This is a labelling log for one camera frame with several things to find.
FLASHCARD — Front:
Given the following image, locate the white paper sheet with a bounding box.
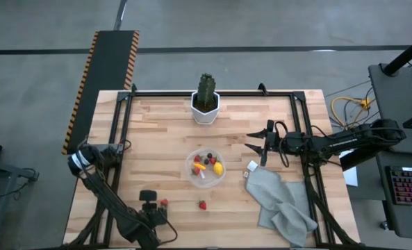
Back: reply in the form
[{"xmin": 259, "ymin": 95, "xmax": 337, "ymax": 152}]
[{"xmin": 343, "ymin": 149, "xmax": 359, "ymax": 188}]

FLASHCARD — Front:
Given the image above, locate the clear plastic tupperware container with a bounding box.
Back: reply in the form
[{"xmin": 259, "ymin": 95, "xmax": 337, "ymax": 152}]
[{"xmin": 185, "ymin": 148, "xmax": 227, "ymax": 189}]

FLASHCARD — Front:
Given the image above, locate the grey cart top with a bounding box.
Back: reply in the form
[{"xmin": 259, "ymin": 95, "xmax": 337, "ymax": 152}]
[{"xmin": 368, "ymin": 63, "xmax": 412, "ymax": 156}]

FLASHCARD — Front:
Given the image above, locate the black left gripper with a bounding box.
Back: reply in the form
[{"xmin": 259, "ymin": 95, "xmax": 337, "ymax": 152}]
[{"xmin": 139, "ymin": 190, "xmax": 169, "ymax": 228}]

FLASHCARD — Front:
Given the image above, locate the grey cloth towel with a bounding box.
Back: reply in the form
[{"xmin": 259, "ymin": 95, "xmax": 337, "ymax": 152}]
[{"xmin": 243, "ymin": 160, "xmax": 318, "ymax": 248}]

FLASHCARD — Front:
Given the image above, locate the black pole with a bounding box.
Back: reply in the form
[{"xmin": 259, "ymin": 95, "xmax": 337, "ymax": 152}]
[{"xmin": 381, "ymin": 31, "xmax": 412, "ymax": 76}]

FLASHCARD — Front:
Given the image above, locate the grey metal stand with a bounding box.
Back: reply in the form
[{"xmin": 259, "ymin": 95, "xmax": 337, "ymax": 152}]
[{"xmin": 0, "ymin": 156, "xmax": 40, "ymax": 250}]

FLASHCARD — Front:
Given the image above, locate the white hexagonal plant pot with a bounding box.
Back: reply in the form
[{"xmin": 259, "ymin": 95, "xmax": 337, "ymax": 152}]
[{"xmin": 190, "ymin": 90, "xmax": 221, "ymax": 126}]

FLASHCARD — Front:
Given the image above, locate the black hazard-striped floor ramp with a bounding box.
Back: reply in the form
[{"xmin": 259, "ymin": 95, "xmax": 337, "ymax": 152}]
[{"xmin": 61, "ymin": 30, "xmax": 140, "ymax": 156}]

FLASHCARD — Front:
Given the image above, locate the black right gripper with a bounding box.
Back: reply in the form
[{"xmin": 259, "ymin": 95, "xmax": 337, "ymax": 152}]
[{"xmin": 244, "ymin": 119, "xmax": 290, "ymax": 167}]

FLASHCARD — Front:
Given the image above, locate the backlit black keyboard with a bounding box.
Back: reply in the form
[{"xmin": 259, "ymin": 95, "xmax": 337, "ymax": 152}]
[{"xmin": 386, "ymin": 165, "xmax": 412, "ymax": 206}]

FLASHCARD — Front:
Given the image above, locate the grey keyboard desk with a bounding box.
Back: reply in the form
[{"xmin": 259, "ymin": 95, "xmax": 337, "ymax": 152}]
[{"xmin": 375, "ymin": 151, "xmax": 412, "ymax": 240}]

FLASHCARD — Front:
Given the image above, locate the green cactus plant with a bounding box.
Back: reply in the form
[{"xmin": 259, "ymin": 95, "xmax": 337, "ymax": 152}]
[{"xmin": 196, "ymin": 72, "xmax": 217, "ymax": 107}]

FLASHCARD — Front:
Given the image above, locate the yellow cable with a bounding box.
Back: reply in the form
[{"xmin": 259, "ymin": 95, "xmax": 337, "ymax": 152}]
[{"xmin": 331, "ymin": 96, "xmax": 372, "ymax": 131}]

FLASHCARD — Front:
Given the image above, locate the black aluminium rig frame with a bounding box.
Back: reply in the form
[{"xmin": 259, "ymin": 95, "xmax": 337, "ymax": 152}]
[{"xmin": 65, "ymin": 83, "xmax": 361, "ymax": 249}]

